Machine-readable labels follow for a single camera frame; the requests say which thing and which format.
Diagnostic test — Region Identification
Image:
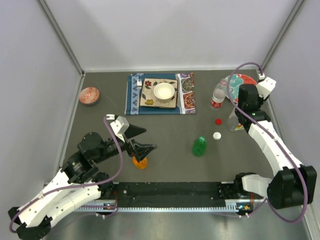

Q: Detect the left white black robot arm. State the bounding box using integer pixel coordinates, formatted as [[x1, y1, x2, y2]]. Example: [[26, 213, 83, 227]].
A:
[[8, 123, 157, 240]]

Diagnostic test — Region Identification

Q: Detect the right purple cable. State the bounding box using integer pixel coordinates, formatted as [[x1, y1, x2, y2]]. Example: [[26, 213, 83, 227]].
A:
[[226, 61, 310, 224]]

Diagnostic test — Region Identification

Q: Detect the silver fork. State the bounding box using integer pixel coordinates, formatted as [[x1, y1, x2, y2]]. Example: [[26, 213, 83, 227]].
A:
[[137, 79, 143, 88]]

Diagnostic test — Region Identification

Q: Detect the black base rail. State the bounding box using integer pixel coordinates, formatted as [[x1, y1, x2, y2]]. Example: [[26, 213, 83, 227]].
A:
[[78, 182, 264, 215]]

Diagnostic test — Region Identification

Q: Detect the red bottle cap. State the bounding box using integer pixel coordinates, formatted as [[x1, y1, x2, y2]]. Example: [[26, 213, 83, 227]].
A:
[[215, 118, 222, 125]]

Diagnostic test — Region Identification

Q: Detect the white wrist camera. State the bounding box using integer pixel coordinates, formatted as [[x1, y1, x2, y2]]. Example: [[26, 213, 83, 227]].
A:
[[105, 114, 130, 142], [256, 74, 277, 99]]

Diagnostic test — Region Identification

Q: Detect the small red patterned bowl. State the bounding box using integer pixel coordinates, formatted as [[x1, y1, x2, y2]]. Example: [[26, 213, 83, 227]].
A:
[[78, 86, 100, 106]]

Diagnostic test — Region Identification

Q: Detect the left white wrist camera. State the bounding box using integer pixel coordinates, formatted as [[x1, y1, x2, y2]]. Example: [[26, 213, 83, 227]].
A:
[[105, 114, 130, 142]]

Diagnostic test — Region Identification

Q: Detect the square clear juice bottle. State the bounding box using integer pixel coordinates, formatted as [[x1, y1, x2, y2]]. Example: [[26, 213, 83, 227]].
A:
[[227, 108, 244, 132]]

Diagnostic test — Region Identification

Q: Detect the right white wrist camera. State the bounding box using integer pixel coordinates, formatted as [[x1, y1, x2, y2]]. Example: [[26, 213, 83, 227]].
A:
[[256, 74, 277, 99]]

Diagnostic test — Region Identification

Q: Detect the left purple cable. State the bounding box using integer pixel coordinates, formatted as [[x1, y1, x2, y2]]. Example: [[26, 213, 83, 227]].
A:
[[9, 116, 125, 234]]

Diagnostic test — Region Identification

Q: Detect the clear bottle red label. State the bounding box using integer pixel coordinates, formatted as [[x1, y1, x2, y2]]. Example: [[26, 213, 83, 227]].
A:
[[210, 78, 228, 110]]

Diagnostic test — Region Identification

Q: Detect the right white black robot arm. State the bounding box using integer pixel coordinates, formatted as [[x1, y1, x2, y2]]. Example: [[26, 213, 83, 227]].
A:
[[233, 84, 317, 210]]

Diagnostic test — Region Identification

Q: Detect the red teal round plate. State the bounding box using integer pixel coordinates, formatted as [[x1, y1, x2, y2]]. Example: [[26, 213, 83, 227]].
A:
[[229, 74, 257, 104]]

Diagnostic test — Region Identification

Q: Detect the white bottle cap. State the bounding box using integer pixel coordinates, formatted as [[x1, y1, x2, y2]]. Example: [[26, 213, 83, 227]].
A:
[[212, 132, 222, 140]]

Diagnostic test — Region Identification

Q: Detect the green plastic bottle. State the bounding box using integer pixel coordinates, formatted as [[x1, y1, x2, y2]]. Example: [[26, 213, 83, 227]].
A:
[[191, 136, 207, 157]]

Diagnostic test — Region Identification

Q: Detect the white ceramic bowl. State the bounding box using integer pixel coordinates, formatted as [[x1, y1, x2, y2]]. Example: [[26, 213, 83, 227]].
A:
[[153, 82, 176, 101]]

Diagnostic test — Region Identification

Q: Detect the blue patterned placemat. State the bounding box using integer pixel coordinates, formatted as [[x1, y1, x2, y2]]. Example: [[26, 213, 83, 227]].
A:
[[124, 72, 196, 115]]

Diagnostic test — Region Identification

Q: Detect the purple cable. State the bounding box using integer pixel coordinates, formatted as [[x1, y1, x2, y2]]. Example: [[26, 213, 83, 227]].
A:
[[226, 61, 310, 224], [9, 116, 125, 234]]

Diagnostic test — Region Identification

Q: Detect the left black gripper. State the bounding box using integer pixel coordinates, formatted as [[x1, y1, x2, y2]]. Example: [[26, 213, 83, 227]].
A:
[[94, 124, 158, 163]]

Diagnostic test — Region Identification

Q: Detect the square floral plate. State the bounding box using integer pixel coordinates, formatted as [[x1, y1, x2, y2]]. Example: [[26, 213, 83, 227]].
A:
[[139, 78, 179, 109]]

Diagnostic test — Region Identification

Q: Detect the orange plastic bottle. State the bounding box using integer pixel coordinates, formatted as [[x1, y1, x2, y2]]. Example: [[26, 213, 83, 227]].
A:
[[132, 156, 148, 170]]

